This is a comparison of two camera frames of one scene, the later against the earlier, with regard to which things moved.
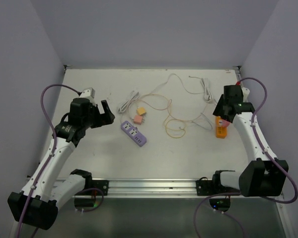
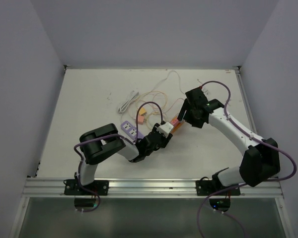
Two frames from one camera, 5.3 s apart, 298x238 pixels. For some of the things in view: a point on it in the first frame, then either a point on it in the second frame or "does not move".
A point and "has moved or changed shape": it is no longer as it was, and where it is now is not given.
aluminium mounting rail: [152, 188] does not move
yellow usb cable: [167, 115] -> [152, 92]
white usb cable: [165, 83] -> [164, 80]
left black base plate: [103, 185] does not move
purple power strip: [136, 135] does not move
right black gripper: [218, 110] -> [195, 123]
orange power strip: [221, 132] -> [177, 126]
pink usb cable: [202, 115] has moved or changed shape
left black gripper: [106, 118] -> [165, 140]
